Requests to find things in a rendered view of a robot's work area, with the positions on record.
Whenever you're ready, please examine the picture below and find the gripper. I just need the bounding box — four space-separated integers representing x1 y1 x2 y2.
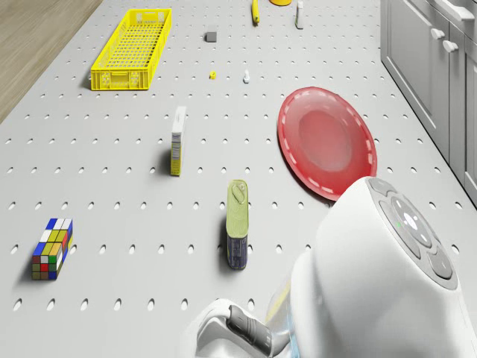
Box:
181 297 276 358

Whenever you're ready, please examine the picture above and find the flat-sided can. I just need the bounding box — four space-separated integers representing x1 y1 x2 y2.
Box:
226 179 250 269

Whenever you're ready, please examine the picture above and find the puzzle cube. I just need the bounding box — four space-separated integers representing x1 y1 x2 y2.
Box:
31 217 74 281

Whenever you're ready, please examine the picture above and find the white and yellow box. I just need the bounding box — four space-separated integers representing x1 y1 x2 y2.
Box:
170 105 188 177

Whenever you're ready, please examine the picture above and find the red plate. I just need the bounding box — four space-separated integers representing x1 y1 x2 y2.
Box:
277 86 378 202

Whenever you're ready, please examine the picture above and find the yellow basket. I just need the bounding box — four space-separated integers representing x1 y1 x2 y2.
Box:
90 7 174 92

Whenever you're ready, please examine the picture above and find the white cabinet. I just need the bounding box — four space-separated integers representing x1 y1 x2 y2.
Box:
379 0 477 210

